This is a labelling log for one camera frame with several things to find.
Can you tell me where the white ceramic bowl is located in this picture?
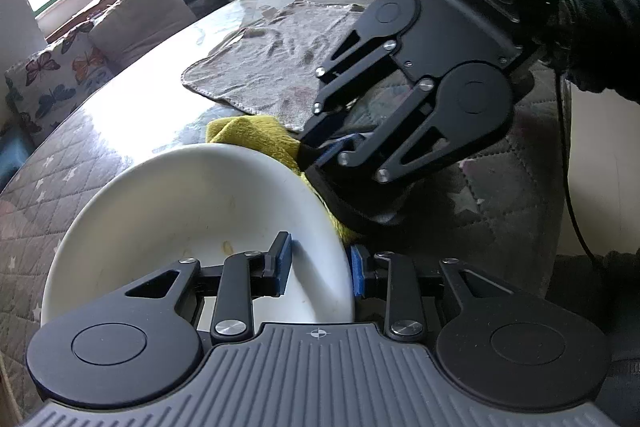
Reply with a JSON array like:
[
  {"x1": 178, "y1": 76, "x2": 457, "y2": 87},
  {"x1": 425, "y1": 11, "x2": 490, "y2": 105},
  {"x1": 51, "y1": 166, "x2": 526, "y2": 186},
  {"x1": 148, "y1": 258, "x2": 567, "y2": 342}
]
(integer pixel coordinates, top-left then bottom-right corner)
[{"x1": 40, "y1": 144, "x2": 354, "y2": 324}]

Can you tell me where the yellow and black cleaning cloth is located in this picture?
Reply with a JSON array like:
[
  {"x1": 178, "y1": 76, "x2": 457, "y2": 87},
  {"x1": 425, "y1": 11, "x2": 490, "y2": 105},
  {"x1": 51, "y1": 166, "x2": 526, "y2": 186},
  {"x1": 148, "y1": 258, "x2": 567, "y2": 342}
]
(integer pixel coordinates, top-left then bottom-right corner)
[{"x1": 205, "y1": 115, "x2": 358, "y2": 245}]

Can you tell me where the dark sleeved right forearm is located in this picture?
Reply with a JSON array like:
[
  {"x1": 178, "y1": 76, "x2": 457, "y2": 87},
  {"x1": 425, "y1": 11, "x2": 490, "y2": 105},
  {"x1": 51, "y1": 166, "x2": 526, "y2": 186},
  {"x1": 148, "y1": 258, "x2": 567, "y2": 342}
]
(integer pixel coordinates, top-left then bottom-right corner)
[{"x1": 549, "y1": 0, "x2": 639, "y2": 103}]

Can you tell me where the grey towel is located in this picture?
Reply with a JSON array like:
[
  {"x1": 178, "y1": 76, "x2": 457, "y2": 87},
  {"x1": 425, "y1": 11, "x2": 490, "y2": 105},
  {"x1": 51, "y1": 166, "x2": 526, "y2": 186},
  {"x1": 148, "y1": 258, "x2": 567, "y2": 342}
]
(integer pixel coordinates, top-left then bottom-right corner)
[{"x1": 181, "y1": 0, "x2": 364, "y2": 132}]

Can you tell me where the grey quilted table cover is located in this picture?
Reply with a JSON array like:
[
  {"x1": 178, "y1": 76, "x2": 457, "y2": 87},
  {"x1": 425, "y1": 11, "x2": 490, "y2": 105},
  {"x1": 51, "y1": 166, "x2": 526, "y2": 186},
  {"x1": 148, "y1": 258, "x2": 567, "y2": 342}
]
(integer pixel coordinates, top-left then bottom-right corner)
[{"x1": 1, "y1": 0, "x2": 564, "y2": 425}]

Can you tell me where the plain beige pillow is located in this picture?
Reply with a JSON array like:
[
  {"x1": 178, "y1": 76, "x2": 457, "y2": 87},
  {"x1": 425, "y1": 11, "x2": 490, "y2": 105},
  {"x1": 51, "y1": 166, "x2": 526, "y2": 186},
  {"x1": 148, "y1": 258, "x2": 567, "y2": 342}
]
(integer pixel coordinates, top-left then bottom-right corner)
[{"x1": 89, "y1": 0, "x2": 196, "y2": 69}]

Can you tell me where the large butterfly print pillow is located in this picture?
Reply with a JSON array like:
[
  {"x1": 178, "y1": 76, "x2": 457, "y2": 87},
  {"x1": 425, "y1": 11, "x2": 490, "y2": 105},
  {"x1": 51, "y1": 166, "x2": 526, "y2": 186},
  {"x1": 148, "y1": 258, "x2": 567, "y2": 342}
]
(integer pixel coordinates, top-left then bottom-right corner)
[{"x1": 4, "y1": 20, "x2": 115, "y2": 145}]

